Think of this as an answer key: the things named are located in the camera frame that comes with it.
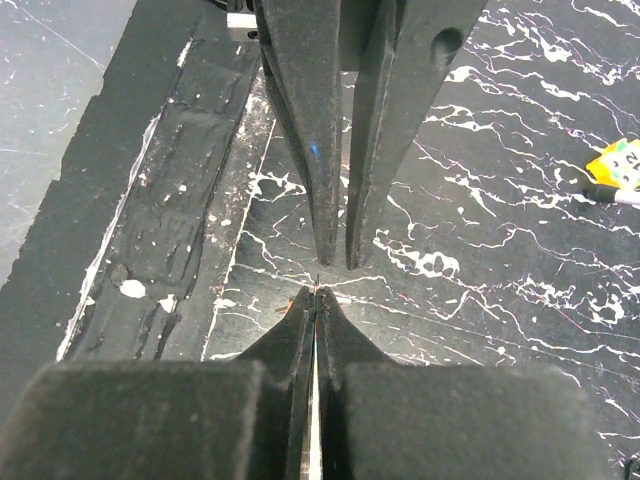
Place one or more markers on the yellow toy block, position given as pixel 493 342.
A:
pixel 617 166

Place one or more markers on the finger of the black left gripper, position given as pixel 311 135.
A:
pixel 300 56
pixel 407 58

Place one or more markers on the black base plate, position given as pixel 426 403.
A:
pixel 130 251

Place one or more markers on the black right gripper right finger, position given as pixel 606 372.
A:
pixel 381 419

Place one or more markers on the lilac music stand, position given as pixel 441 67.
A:
pixel 607 194

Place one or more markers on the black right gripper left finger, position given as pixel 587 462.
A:
pixel 243 418

